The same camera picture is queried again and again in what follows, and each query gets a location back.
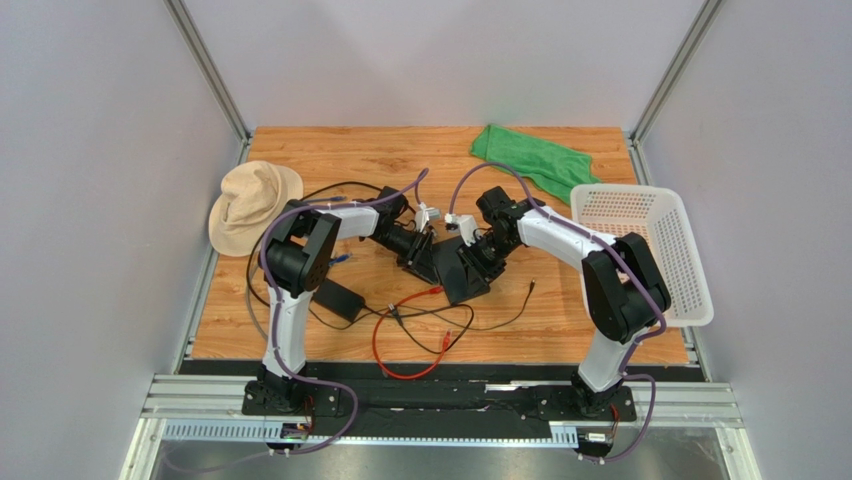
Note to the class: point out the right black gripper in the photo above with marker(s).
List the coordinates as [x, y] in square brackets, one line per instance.
[470, 267]

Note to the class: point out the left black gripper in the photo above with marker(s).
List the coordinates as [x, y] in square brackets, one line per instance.
[419, 260]

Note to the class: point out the black network switch box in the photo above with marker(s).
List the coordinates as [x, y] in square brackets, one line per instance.
[460, 280]

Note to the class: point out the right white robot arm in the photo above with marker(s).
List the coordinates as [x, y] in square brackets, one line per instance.
[625, 293]

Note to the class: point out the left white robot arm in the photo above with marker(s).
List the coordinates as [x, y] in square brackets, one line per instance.
[295, 255]

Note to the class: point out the black power adapter brick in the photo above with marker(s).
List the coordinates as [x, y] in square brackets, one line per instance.
[339, 300]

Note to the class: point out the green cloth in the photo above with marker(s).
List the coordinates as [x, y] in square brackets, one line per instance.
[553, 168]

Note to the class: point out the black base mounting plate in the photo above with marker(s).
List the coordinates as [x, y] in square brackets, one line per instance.
[478, 402]

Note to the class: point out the beige bucket hat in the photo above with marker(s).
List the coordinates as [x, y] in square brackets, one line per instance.
[251, 196]

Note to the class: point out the white plastic basket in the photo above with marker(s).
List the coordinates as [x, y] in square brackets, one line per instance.
[658, 215]

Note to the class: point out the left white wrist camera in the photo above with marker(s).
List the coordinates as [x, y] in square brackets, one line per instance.
[424, 215]

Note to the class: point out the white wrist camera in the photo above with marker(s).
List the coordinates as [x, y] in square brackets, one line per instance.
[464, 225]
[424, 215]

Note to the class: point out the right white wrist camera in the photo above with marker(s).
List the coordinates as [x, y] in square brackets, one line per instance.
[464, 225]

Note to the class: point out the aluminium frame rail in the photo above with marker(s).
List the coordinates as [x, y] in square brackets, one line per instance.
[179, 408]

